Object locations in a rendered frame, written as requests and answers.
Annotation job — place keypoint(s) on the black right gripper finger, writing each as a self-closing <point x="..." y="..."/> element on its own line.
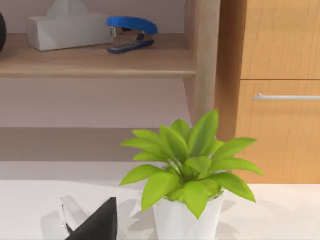
<point x="102" y="222"/>

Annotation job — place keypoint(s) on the green plant in white pot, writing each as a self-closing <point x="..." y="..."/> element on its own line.
<point x="186" y="180"/>

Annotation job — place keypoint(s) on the wooden open shelf unit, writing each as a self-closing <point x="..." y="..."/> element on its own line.
<point x="100" y="62"/>

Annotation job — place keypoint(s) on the blue stapler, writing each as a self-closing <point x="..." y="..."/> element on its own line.
<point x="130" y="32"/>

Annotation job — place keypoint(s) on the white tissue box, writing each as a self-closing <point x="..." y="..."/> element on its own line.
<point x="65" y="32"/>

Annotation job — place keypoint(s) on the wooden drawer front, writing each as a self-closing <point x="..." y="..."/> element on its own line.
<point x="280" y="140"/>

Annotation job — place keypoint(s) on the black round object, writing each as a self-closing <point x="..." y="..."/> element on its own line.
<point x="2" y="32"/>

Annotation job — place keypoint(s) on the wooden cupboard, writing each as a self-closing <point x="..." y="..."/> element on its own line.
<point x="270" y="87"/>

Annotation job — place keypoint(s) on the wooden cupboard door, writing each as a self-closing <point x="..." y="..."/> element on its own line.
<point x="282" y="37"/>

